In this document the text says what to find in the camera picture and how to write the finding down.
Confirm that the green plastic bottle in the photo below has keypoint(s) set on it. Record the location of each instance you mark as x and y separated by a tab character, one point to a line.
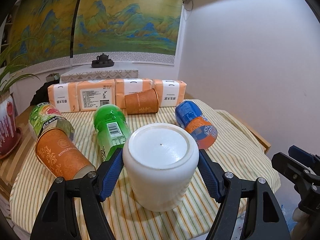
112	130

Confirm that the white cup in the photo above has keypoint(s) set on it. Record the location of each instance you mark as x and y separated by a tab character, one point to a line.
160	160

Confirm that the black teapot set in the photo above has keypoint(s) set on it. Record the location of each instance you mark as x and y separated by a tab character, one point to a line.
102	61

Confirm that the orange paper cup far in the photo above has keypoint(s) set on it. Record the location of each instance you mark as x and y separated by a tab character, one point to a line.
144	102

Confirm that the blue orange bottle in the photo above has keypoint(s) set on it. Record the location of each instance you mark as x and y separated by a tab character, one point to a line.
190	117

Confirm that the orange paper cup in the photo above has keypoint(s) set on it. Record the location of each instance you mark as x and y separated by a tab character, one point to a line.
144	102
57	152

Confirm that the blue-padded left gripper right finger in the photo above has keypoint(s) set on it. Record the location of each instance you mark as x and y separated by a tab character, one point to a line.
263	218

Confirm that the orange tissue pack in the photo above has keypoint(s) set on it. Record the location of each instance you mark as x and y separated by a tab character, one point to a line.
170	92
125	87
95	93
64	97

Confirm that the wooden low table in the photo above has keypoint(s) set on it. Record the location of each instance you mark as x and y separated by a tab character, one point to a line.
11	166

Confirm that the landscape painting panel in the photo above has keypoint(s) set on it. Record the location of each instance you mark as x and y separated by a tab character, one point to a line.
128	30
45	27

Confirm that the landscape painting left panel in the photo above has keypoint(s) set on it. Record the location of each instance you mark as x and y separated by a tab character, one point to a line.
45	27

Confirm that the white red flower pot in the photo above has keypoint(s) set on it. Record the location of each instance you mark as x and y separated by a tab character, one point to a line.
10	133

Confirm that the orange paper cup near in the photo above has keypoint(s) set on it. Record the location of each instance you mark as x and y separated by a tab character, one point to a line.
57	152

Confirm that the landscape painting right panel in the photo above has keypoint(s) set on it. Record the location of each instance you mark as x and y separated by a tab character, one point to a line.
128	30

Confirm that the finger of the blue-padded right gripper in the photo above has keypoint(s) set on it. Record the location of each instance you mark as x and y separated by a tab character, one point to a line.
303	157

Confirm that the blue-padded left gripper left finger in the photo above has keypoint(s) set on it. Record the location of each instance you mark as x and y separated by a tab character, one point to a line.
57	219

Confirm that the green spider plant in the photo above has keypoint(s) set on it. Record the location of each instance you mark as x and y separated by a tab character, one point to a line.
12	72

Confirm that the green label tea bottle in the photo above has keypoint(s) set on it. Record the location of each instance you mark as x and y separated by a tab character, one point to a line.
45	116

